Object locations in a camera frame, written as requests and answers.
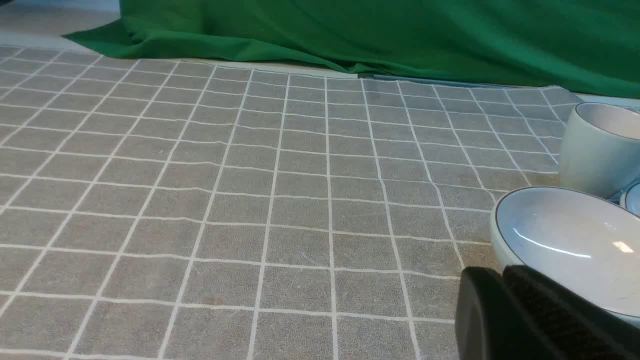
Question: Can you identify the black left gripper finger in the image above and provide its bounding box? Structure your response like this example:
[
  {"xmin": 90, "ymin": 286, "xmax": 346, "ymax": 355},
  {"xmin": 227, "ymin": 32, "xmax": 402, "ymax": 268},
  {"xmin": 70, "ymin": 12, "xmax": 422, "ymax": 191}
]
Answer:
[{"xmin": 454, "ymin": 265, "xmax": 640, "ymax": 360}]

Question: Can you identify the pale blue ceramic bowl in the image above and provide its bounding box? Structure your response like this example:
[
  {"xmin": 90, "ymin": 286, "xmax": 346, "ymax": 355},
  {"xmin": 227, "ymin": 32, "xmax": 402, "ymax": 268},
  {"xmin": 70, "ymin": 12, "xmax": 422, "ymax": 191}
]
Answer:
[{"xmin": 489, "ymin": 186, "xmax": 640, "ymax": 327}]

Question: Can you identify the pale blue ceramic cup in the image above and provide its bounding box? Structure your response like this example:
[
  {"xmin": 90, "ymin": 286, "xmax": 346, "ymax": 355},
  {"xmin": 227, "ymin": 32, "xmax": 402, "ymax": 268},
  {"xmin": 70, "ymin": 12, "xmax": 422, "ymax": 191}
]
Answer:
[{"xmin": 558, "ymin": 102, "xmax": 640, "ymax": 198}]

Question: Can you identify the pale blue ceramic plate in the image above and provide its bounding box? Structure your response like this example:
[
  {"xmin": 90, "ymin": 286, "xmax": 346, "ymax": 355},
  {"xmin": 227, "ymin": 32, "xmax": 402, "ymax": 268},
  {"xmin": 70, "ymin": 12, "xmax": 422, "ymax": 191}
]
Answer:
[{"xmin": 618, "ymin": 181, "xmax": 640, "ymax": 217}]

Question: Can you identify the green backdrop cloth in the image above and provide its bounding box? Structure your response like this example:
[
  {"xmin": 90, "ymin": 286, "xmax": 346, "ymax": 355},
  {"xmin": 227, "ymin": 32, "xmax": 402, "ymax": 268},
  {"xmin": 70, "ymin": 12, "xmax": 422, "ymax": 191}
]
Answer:
[{"xmin": 65, "ymin": 0, "xmax": 640, "ymax": 98}]

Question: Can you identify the grey checked tablecloth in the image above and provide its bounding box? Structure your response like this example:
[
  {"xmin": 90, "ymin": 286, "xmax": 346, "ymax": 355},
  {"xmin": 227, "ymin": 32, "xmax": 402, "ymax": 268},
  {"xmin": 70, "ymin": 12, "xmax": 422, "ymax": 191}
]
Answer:
[{"xmin": 0, "ymin": 46, "xmax": 579, "ymax": 360}]

